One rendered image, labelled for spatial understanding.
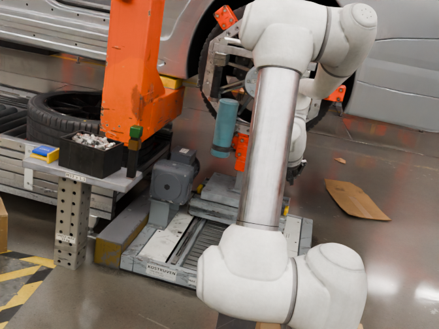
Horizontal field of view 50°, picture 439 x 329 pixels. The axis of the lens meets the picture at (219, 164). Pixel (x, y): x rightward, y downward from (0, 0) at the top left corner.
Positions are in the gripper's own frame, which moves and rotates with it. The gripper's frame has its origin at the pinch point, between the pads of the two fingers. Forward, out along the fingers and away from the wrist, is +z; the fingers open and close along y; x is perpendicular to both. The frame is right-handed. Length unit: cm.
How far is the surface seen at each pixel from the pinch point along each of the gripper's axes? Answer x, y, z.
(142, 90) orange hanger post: 42, -47, -31
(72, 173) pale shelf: 17, -80, -28
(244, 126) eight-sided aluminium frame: 35.9, -9.9, 9.0
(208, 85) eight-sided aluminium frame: 55, -21, -3
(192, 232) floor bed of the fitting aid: 3, -49, 35
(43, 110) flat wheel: 71, -99, -1
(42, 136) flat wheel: 61, -103, 3
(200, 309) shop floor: -38, -51, 10
